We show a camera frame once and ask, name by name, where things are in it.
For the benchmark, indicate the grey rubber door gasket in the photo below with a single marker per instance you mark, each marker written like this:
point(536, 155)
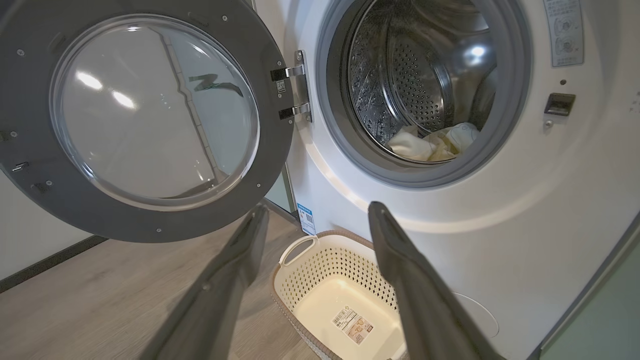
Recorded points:
point(515, 100)

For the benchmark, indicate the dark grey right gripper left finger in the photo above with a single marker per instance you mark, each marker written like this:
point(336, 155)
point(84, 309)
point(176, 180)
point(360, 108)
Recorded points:
point(215, 300)

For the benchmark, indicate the dark round washer door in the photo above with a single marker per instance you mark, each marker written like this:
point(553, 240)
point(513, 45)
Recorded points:
point(30, 150)

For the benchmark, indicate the stainless steel washing machine drum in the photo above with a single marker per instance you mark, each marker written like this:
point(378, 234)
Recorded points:
point(400, 75)

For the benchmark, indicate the pale yellow printed garment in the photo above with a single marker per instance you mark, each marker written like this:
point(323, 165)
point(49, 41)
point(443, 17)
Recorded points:
point(407, 145)
point(457, 135)

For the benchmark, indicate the black door latch slot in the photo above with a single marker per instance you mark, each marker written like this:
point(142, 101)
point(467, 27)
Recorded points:
point(560, 104)

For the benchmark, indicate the metal washing machine door hinge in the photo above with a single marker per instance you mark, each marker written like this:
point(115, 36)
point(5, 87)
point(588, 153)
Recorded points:
point(301, 87)

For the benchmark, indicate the QR code sticker label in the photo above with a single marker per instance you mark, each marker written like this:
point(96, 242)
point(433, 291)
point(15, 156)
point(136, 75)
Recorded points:
point(281, 87)

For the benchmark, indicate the basket product label sticker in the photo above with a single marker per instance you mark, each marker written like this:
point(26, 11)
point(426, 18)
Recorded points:
point(353, 326)

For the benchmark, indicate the white perforated laundry basket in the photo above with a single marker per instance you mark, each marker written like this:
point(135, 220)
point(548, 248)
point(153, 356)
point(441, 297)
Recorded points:
point(320, 260)

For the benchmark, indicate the grey warning sticker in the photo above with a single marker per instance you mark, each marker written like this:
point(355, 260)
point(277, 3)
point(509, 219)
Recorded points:
point(564, 30)

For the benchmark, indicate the white front-load washing machine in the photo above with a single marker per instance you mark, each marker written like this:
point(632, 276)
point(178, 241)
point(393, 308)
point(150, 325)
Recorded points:
point(500, 240)

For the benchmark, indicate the dark cabinet plinth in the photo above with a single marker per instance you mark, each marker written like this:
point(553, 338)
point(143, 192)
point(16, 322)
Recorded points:
point(50, 262)

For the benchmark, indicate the round white filter cover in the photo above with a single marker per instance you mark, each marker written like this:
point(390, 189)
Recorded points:
point(480, 315)

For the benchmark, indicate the blue energy label sticker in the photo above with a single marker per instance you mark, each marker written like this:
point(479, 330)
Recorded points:
point(306, 219)

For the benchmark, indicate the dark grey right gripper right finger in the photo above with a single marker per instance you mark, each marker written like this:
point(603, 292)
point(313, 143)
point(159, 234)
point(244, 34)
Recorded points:
point(425, 300)

